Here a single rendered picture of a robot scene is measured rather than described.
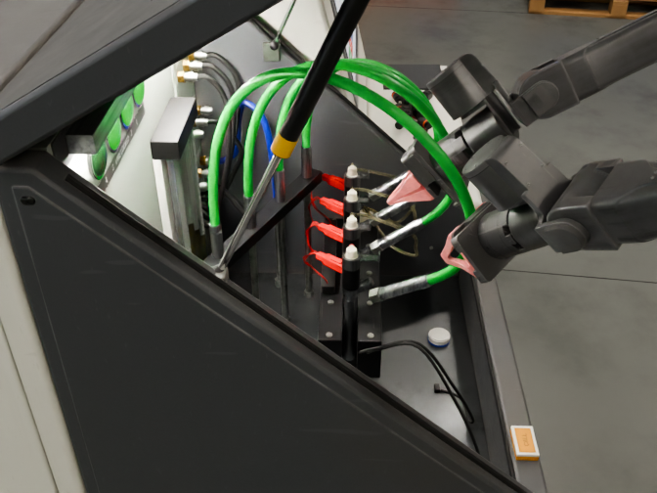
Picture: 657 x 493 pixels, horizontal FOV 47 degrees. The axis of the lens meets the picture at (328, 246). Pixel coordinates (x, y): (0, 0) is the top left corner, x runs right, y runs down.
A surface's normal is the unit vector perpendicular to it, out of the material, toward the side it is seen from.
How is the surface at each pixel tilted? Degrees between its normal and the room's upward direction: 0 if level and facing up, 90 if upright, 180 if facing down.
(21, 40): 0
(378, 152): 90
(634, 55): 72
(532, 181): 46
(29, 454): 90
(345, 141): 90
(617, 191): 41
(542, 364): 0
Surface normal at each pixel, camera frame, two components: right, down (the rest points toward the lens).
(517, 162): 0.29, -0.18
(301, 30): -0.03, 0.58
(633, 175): -0.64, -0.70
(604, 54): 0.00, 0.14
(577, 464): 0.00, -0.81
